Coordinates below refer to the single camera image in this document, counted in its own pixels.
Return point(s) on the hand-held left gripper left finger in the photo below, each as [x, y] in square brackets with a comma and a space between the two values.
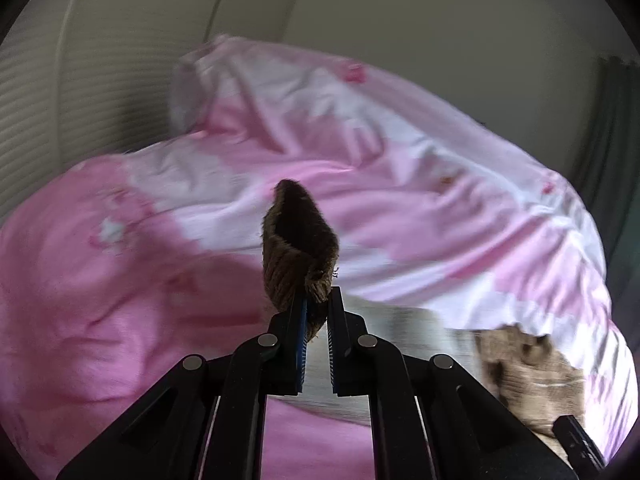
[301, 350]

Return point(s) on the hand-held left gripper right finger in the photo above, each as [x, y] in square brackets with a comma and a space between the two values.
[331, 360]

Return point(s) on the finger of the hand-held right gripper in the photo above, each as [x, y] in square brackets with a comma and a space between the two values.
[580, 442]

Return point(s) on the brown plaid knit sock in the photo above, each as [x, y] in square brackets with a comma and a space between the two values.
[530, 370]

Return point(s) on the pale pink white duvet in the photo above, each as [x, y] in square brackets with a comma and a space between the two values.
[400, 170]

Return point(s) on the green curtain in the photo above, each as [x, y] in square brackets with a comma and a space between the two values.
[605, 150]

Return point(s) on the white louvered door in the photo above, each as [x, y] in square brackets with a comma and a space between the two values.
[100, 85]

